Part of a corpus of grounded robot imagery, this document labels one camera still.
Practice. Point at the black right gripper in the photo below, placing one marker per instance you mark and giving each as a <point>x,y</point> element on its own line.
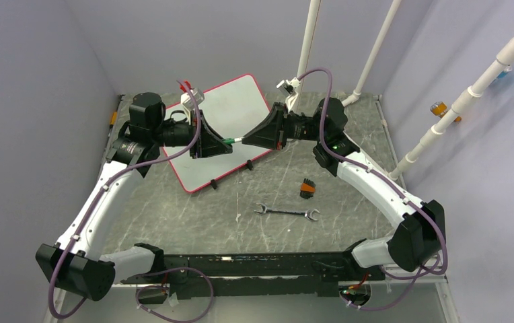
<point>266,135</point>

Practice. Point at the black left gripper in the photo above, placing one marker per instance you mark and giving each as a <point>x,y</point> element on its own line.
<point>210,143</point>

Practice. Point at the green marker cap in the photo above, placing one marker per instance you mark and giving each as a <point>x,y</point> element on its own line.
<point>228,141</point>

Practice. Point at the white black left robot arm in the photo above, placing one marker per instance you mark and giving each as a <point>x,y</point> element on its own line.
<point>76,262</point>

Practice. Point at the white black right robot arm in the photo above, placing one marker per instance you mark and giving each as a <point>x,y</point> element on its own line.
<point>419,227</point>

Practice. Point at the pink framed whiteboard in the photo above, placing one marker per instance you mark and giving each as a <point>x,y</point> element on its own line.
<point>232,109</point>

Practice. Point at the black orange hex key set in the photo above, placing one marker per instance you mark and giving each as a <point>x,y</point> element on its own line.
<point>307,189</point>

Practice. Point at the silver open-end wrench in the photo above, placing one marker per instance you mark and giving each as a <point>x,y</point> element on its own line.
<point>307,214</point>

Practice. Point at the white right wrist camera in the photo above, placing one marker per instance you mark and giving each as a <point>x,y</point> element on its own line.
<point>289,88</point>

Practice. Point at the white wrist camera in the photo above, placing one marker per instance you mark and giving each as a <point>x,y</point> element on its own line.
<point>289,88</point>
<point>190,95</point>

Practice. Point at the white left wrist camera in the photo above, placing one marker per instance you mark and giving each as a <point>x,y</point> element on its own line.
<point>190,95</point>

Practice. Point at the white PVC pipe frame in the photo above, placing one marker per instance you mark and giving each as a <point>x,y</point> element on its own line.
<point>358,40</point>

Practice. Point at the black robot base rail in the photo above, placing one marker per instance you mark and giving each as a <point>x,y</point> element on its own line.
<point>323,274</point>

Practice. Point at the orange wall fitting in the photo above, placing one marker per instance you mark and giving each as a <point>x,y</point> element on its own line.
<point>439,109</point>

